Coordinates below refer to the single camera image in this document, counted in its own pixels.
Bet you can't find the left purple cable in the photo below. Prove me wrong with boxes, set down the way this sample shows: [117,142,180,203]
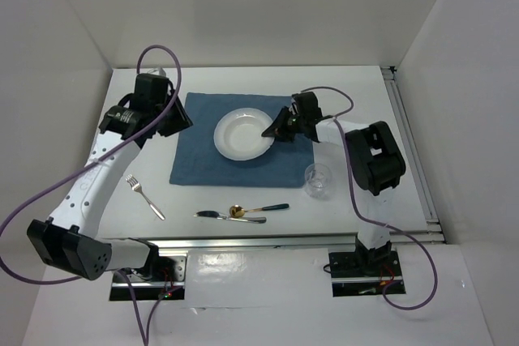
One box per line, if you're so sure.
[0,44,182,346]

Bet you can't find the gold spoon green handle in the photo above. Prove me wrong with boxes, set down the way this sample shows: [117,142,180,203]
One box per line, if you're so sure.
[229,203,290,218]

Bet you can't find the silver fork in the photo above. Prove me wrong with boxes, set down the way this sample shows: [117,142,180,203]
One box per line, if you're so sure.
[125,174,165,221]

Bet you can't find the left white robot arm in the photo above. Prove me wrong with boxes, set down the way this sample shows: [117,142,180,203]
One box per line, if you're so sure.
[27,73,192,280]

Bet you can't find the aluminium rail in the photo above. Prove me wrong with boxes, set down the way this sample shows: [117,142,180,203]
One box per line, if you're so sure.
[143,234,355,251]
[380,66,447,245]

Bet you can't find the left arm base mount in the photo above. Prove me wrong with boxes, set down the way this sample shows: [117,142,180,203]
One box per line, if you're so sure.
[109,250,187,302]

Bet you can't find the silver table knife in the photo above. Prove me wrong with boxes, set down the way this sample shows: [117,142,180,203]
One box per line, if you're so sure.
[194,210,267,224]

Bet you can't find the blue cloth napkin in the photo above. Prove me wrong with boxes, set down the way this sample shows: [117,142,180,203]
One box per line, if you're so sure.
[169,92,314,189]

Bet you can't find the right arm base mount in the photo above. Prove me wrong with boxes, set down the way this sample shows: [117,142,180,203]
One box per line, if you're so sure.
[323,250,406,297]

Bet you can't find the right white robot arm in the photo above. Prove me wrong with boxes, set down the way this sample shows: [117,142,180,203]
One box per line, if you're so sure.
[262,87,406,275]

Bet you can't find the aluminium front rail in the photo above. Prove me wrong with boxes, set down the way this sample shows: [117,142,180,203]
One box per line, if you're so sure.
[143,234,355,251]

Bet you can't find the white bowl plate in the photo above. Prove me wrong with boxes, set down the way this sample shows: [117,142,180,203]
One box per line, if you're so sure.
[213,108,274,161]

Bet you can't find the aluminium right side rail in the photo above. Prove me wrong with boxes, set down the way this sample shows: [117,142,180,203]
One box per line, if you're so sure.
[380,66,447,245]

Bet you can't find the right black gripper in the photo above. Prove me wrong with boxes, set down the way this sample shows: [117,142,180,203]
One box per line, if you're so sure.
[262,105,306,142]

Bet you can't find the clear drinking glass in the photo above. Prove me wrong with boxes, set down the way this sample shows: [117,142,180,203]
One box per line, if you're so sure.
[303,163,332,199]

